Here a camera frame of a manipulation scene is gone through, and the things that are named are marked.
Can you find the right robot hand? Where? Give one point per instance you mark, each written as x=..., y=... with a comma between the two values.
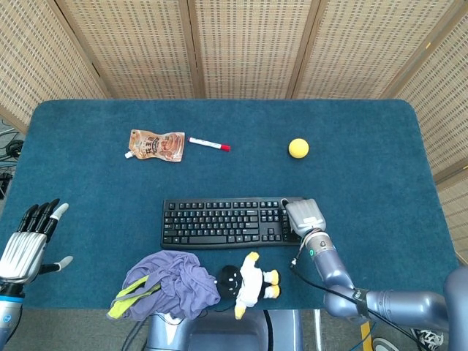
x=305, y=216

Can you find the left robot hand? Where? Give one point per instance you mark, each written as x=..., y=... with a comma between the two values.
x=23, y=252

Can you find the black keyboard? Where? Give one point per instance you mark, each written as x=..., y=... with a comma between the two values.
x=228, y=223

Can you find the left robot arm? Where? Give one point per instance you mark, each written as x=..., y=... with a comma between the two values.
x=9, y=318

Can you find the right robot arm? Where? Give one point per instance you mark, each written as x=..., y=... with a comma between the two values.
x=384, y=289

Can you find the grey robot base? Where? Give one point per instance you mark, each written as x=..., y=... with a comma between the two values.
x=226, y=331

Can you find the yellow ball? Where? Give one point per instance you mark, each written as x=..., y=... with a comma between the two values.
x=298, y=148

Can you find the plush doll with black head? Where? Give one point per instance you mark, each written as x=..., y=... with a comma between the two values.
x=248, y=279

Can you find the blue table mat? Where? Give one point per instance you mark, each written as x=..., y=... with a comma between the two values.
x=226, y=175

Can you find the white marker with red cap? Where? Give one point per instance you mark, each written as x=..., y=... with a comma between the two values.
x=208, y=143

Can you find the yellow floor tape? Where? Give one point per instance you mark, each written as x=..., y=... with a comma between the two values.
x=365, y=336

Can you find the purple crumpled cloth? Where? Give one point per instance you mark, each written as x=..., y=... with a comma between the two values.
x=168, y=285

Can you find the orange spouted sauce pouch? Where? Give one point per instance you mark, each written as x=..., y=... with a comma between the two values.
x=157, y=146

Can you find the black and white sneaker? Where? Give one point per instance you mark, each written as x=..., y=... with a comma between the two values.
x=426, y=335

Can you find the woven folding screen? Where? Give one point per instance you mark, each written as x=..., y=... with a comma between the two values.
x=234, y=47

